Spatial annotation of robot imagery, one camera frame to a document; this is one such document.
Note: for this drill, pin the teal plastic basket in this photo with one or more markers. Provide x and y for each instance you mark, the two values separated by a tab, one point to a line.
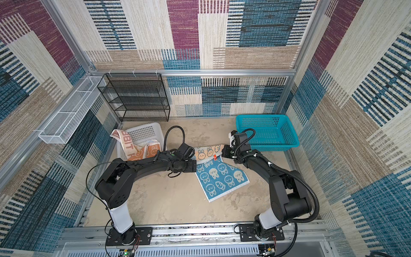
273	133

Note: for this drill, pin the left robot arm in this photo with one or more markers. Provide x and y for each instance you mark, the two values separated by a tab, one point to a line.
115	185

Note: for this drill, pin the aluminium front rail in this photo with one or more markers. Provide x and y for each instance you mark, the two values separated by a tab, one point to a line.
193	234

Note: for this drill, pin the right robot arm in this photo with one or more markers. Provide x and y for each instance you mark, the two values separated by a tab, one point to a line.
289	194

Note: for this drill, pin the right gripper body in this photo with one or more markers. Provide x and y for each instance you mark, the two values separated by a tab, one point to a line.
229	152

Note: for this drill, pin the blue bunny towel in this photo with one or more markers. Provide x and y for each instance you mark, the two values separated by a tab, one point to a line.
216	177

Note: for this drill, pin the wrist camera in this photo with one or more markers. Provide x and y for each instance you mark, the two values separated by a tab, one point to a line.
236	138
185	152

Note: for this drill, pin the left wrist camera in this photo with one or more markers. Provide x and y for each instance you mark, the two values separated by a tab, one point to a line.
185	152

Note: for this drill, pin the white mesh wall tray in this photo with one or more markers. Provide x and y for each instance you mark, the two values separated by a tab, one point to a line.
65	122

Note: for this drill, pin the orange rabbit towel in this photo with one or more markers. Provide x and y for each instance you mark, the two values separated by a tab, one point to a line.
133	152

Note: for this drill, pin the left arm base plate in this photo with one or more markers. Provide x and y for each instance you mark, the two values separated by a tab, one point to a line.
132	237

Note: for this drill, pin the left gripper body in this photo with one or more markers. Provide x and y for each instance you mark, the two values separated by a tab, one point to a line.
188	166

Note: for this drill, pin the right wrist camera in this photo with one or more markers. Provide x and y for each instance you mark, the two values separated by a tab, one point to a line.
236	138

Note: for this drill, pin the white plastic basket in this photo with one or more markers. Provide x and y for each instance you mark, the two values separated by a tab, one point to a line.
143	133

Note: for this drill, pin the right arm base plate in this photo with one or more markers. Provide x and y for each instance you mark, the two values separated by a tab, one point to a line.
254	232

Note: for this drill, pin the black wire shelf rack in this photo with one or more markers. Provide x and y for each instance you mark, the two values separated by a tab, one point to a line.
136	96

